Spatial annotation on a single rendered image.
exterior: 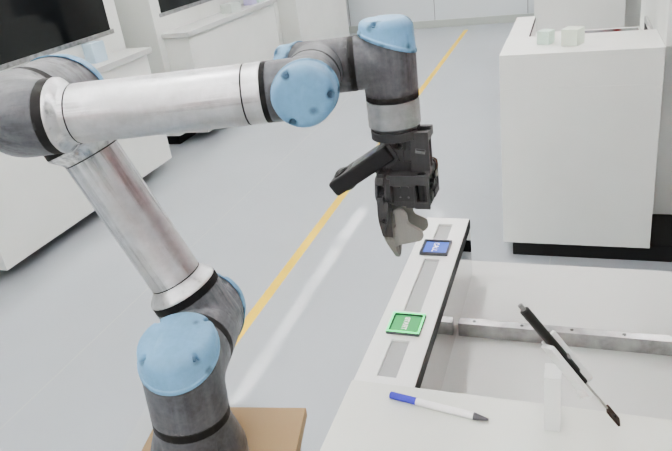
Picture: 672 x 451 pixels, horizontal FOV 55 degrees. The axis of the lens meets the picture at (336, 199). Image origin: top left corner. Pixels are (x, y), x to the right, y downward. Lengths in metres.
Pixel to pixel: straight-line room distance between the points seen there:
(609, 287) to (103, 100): 1.06
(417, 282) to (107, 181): 0.57
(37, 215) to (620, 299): 3.24
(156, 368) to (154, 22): 4.52
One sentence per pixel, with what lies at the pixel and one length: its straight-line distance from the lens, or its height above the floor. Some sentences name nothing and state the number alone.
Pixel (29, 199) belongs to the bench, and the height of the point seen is 0.36.
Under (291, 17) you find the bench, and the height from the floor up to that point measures 0.62.
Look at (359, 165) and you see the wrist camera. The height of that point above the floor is 1.26.
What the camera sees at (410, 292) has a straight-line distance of 1.18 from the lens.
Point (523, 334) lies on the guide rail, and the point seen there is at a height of 0.84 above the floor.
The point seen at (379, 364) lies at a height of 0.96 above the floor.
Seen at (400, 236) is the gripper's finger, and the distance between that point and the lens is 0.99.
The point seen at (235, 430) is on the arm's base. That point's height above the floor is 0.90.
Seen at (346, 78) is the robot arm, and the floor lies 1.39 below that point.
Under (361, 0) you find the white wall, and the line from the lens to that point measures 9.32.
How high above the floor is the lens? 1.60
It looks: 24 degrees down
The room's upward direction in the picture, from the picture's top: 8 degrees counter-clockwise
